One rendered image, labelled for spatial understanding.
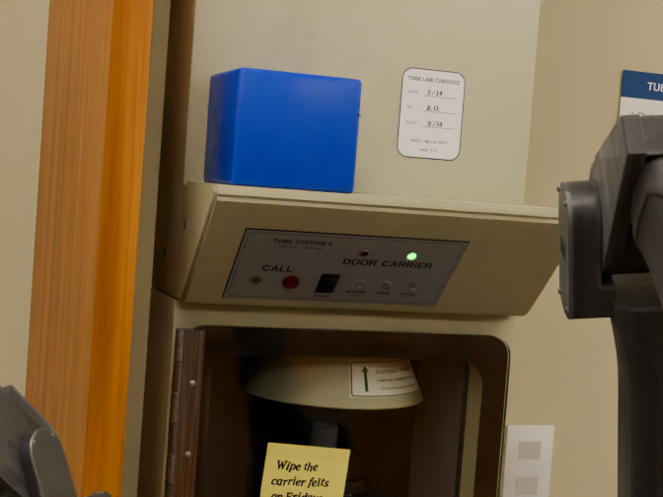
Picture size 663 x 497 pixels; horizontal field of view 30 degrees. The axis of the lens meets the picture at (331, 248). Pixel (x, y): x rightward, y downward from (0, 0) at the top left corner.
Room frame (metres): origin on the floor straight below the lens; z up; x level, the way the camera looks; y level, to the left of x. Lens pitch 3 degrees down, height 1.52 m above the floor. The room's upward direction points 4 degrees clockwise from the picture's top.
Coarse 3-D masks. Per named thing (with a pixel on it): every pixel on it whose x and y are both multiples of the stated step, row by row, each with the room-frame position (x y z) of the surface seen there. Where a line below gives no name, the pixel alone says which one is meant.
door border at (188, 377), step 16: (192, 336) 1.03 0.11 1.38; (192, 352) 1.03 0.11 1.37; (176, 368) 1.02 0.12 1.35; (192, 368) 1.03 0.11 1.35; (176, 384) 1.02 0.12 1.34; (192, 384) 1.03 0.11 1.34; (192, 400) 1.03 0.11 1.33; (192, 416) 1.03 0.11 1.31; (176, 432) 1.02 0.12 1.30; (192, 432) 1.03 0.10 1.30; (176, 448) 1.03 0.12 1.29; (192, 448) 1.03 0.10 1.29; (176, 464) 1.03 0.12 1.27; (192, 464) 1.03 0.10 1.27; (176, 480) 1.03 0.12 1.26; (192, 480) 1.03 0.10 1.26; (176, 496) 1.03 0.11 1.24; (192, 496) 1.03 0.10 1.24
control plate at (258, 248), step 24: (264, 240) 0.97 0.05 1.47; (288, 240) 0.98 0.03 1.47; (312, 240) 0.98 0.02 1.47; (336, 240) 0.99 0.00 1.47; (360, 240) 0.99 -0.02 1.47; (384, 240) 1.00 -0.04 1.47; (408, 240) 1.00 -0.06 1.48; (432, 240) 1.01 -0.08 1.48; (240, 264) 0.99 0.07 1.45; (264, 264) 0.99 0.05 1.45; (288, 264) 1.00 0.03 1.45; (312, 264) 1.01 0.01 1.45; (336, 264) 1.01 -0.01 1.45; (360, 264) 1.02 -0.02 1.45; (384, 264) 1.02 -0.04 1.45; (408, 264) 1.03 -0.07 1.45; (432, 264) 1.03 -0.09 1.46; (456, 264) 1.04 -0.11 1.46; (240, 288) 1.01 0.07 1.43; (264, 288) 1.02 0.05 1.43; (312, 288) 1.03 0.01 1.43; (336, 288) 1.03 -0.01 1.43; (432, 288) 1.06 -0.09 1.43
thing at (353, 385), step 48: (240, 336) 1.04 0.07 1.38; (288, 336) 1.06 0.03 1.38; (336, 336) 1.07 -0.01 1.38; (384, 336) 1.09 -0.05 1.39; (432, 336) 1.10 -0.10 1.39; (480, 336) 1.12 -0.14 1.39; (240, 384) 1.05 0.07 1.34; (288, 384) 1.06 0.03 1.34; (336, 384) 1.07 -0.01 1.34; (384, 384) 1.09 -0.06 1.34; (432, 384) 1.10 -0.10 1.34; (480, 384) 1.12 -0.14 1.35; (240, 432) 1.05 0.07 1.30; (288, 432) 1.06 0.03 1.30; (336, 432) 1.07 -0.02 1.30; (384, 432) 1.09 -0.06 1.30; (432, 432) 1.10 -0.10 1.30; (480, 432) 1.12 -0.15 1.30; (240, 480) 1.05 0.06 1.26; (384, 480) 1.09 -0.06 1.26; (432, 480) 1.10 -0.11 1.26; (480, 480) 1.12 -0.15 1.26
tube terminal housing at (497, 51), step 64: (192, 0) 1.05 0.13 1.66; (256, 0) 1.05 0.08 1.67; (320, 0) 1.07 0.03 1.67; (384, 0) 1.09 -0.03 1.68; (448, 0) 1.11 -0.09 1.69; (512, 0) 1.13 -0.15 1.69; (192, 64) 1.04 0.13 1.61; (256, 64) 1.05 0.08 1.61; (320, 64) 1.07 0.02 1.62; (384, 64) 1.09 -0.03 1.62; (448, 64) 1.11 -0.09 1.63; (512, 64) 1.13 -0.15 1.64; (192, 128) 1.04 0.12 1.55; (384, 128) 1.09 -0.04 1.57; (512, 128) 1.13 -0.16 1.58; (384, 192) 1.10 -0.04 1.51; (448, 192) 1.12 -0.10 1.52; (512, 192) 1.14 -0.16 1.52; (192, 320) 1.04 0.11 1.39; (256, 320) 1.06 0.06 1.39; (320, 320) 1.08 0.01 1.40; (384, 320) 1.10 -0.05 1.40; (448, 320) 1.12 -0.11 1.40; (512, 320) 1.14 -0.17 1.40
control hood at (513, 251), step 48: (192, 192) 1.00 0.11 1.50; (240, 192) 0.93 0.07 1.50; (288, 192) 0.95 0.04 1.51; (192, 240) 0.99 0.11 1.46; (240, 240) 0.97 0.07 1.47; (480, 240) 1.02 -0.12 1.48; (528, 240) 1.03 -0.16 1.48; (192, 288) 1.00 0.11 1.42; (480, 288) 1.07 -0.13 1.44; (528, 288) 1.09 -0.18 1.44
